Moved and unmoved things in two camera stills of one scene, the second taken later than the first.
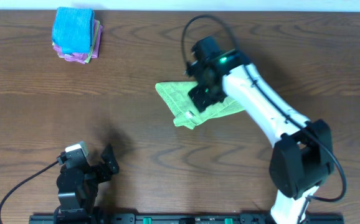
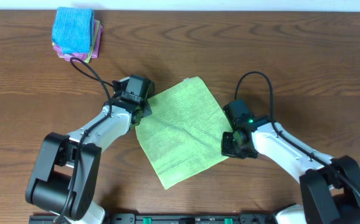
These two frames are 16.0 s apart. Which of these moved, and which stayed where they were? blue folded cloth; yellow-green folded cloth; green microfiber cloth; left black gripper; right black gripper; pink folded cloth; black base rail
Moved: left black gripper; green microfiber cloth; right black gripper
Stayed: pink folded cloth; black base rail; blue folded cloth; yellow-green folded cloth
